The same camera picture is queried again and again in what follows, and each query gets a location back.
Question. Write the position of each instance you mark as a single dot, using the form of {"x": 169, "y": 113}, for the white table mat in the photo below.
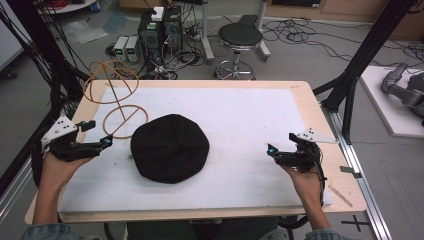
{"x": 233, "y": 113}

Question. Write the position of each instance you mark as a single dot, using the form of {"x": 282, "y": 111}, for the white board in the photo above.
{"x": 383, "y": 106}

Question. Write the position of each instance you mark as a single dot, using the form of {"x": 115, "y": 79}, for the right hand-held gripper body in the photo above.
{"x": 301, "y": 155}

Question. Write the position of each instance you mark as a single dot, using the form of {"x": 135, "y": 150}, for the thin wooden stick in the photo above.
{"x": 340, "y": 196}

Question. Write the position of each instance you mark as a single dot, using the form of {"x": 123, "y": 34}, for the white box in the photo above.
{"x": 158, "y": 13}

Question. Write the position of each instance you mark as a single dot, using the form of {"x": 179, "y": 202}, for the black computer tower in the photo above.
{"x": 150, "y": 40}
{"x": 173, "y": 30}

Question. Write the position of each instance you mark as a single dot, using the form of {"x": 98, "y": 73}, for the clear plastic sheet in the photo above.
{"x": 85, "y": 31}

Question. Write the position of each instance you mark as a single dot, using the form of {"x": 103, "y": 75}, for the person's right hand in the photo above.
{"x": 305, "y": 186}

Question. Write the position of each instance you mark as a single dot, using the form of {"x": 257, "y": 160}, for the grey power supply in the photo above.
{"x": 120, "y": 48}
{"x": 132, "y": 49}

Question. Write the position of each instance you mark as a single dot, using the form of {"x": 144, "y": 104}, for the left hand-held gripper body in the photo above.
{"x": 61, "y": 140}

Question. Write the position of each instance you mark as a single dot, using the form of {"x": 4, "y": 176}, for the aluminium rail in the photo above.
{"x": 360, "y": 186}
{"x": 13, "y": 190}

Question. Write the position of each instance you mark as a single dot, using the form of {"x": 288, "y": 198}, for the black beret hat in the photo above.
{"x": 170, "y": 150}

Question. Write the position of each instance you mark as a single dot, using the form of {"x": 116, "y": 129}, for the small metal bracket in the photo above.
{"x": 350, "y": 170}

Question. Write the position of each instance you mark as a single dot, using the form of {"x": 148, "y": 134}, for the white desk leg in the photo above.
{"x": 263, "y": 36}
{"x": 207, "y": 33}

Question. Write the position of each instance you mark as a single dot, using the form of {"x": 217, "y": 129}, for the black round stool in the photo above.
{"x": 240, "y": 36}

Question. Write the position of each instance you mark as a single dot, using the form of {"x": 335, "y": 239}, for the person's left hand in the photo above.
{"x": 63, "y": 173}

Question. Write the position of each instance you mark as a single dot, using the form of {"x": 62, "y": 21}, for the person's dark trousers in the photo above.
{"x": 200, "y": 230}

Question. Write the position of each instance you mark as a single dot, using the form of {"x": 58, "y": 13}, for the black metal frame post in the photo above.
{"x": 43, "y": 50}
{"x": 366, "y": 53}

